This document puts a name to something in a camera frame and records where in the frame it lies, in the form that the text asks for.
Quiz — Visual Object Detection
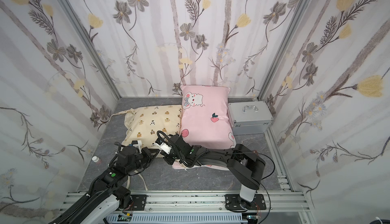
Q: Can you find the cream bear print pillow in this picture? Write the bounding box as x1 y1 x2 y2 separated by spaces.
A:
111 105 182 149

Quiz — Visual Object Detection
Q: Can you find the pink cartoon pillow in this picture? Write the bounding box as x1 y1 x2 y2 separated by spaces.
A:
179 85 236 169

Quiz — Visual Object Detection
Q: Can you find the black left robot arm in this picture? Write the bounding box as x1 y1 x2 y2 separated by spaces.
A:
52 145 160 224

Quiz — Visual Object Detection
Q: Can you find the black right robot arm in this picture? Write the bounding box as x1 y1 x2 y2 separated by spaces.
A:
155 131 266 203

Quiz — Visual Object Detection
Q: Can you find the small white bottle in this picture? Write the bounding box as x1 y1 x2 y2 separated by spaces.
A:
91 156 102 165

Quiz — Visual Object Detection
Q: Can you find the silver aluminium case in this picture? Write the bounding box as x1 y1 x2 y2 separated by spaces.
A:
228 101 274 136

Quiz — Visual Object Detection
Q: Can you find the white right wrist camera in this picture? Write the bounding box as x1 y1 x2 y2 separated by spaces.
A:
159 143 172 154

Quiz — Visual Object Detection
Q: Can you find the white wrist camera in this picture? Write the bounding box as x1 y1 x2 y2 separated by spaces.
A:
159 143 172 154
130 140 142 150

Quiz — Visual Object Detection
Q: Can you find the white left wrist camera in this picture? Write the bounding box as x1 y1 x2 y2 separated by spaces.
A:
130 140 142 150

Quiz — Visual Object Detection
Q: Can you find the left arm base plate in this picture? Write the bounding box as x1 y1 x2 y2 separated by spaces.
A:
124 195 147 211

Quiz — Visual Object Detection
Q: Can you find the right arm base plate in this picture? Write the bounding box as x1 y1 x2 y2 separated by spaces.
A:
224 194 267 212

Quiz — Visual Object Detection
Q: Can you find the aluminium mounting rail frame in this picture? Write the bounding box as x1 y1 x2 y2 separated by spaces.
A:
54 190 316 224

